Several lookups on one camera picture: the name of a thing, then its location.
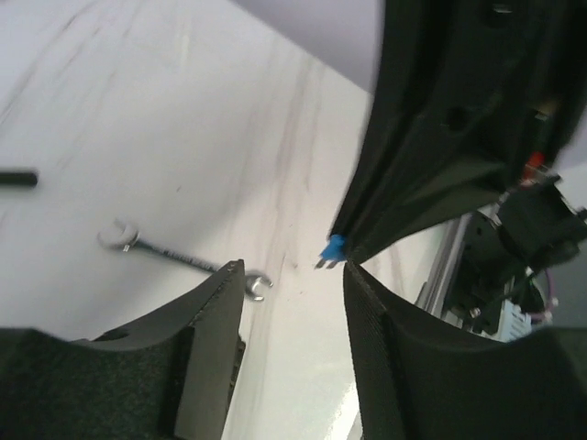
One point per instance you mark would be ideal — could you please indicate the small chrome combination wrench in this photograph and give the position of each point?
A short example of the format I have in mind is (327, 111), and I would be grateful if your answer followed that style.
(124, 236)

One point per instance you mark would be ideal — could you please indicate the claw hammer black handle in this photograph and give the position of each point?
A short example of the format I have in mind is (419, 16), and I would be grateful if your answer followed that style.
(18, 178)

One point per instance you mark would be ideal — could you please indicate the blue blade fuse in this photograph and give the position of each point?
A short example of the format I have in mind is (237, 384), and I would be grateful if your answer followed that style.
(332, 254)

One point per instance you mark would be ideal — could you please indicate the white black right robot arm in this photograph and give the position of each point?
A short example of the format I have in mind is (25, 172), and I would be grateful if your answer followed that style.
(532, 236)

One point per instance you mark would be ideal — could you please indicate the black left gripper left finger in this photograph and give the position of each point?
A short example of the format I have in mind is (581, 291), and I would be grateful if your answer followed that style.
(165, 375)

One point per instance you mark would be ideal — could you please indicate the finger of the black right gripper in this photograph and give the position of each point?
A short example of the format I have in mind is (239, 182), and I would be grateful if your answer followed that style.
(388, 198)

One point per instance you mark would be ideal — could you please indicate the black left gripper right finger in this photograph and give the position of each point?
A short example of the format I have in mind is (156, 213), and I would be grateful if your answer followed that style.
(419, 377)

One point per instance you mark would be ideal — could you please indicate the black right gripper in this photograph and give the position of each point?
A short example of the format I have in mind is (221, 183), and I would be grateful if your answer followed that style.
(510, 80)

